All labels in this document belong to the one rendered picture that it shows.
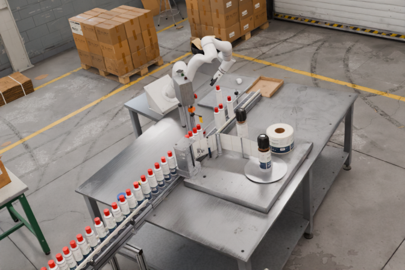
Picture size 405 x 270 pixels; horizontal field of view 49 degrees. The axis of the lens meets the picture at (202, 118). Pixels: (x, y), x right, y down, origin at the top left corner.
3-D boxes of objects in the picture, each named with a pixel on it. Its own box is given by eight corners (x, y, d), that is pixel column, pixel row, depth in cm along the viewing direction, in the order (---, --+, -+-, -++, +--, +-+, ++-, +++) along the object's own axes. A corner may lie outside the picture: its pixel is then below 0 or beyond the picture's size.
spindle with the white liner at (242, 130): (246, 145, 348) (242, 113, 332) (235, 143, 353) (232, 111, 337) (251, 139, 354) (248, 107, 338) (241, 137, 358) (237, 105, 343)
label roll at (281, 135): (279, 135, 353) (279, 120, 345) (299, 145, 338) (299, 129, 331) (262, 146, 343) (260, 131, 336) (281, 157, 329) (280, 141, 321)
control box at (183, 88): (182, 107, 331) (178, 85, 321) (176, 97, 345) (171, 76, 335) (195, 103, 333) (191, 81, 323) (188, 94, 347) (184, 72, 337)
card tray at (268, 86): (270, 97, 415) (269, 93, 413) (245, 93, 429) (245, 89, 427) (283, 83, 435) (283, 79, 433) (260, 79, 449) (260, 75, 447)
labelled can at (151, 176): (156, 195, 312) (150, 173, 302) (150, 193, 315) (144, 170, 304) (160, 191, 316) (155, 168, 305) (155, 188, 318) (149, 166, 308)
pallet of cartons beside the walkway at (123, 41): (164, 64, 717) (153, 10, 671) (124, 85, 670) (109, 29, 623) (120, 50, 794) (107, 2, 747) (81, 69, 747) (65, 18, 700)
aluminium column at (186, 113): (193, 144, 368) (180, 72, 333) (189, 143, 370) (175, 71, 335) (196, 141, 371) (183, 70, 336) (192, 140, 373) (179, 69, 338)
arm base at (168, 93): (167, 105, 418) (173, 96, 402) (157, 88, 421) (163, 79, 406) (183, 97, 428) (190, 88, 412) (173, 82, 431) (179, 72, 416)
